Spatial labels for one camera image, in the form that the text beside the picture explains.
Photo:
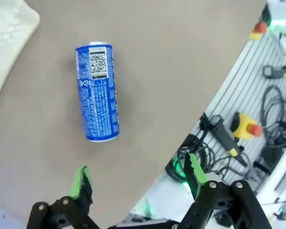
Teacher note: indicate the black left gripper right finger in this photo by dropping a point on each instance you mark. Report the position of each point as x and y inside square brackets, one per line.
[228, 210]

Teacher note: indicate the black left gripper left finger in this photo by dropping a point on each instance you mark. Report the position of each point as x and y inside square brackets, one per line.
[62, 214]

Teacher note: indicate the blue Pocari Sweat can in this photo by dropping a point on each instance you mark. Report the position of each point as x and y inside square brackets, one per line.
[97, 95]

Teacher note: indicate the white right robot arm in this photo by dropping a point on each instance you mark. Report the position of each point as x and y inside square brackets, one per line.
[281, 9]

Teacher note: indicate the cream shopping basket brown rim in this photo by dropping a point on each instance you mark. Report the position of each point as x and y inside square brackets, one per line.
[7, 35]

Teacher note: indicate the yellow box emergency stop button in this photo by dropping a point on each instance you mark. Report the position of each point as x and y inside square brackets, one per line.
[244, 126]

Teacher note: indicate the grey slotted aluminium base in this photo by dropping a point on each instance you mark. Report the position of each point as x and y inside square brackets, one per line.
[248, 71]

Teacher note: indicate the black handheld enabling device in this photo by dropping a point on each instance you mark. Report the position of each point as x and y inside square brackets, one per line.
[275, 71]

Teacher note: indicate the red emergency stop yellow plate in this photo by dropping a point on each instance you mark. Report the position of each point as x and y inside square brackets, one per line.
[259, 28]

